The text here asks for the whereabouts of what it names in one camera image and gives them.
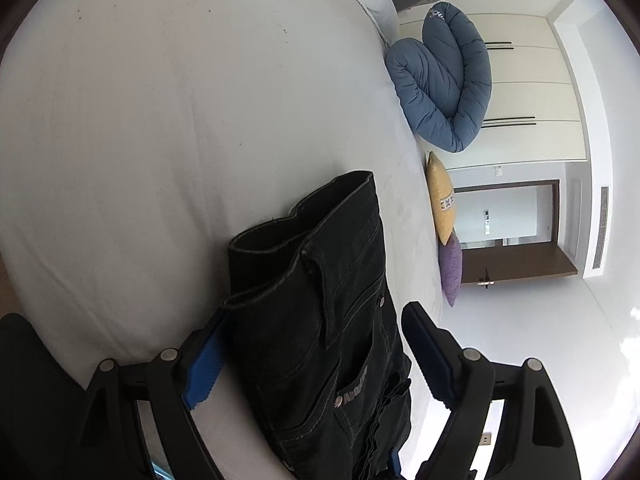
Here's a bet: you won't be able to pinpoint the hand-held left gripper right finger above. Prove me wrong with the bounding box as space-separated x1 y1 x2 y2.
401 301 583 480

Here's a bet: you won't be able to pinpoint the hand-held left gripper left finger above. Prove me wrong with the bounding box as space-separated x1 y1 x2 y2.
80 309 232 480

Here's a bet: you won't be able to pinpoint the black pants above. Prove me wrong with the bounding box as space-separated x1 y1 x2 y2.
222 170 414 480

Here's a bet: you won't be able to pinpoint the purple pillow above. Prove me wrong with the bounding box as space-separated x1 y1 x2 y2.
438 232 464 309

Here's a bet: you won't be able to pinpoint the brown door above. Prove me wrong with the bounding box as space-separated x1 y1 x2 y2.
459 245 579 287

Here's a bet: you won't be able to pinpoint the yellow pillow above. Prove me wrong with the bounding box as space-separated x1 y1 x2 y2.
425 151 459 247

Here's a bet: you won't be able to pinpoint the white bed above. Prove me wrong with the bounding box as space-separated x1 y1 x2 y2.
0 0 447 480

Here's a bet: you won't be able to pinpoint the blue folded duvet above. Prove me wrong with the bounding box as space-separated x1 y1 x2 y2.
385 2 494 154

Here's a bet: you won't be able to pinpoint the white wardrobe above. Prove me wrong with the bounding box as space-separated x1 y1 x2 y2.
399 12 589 172

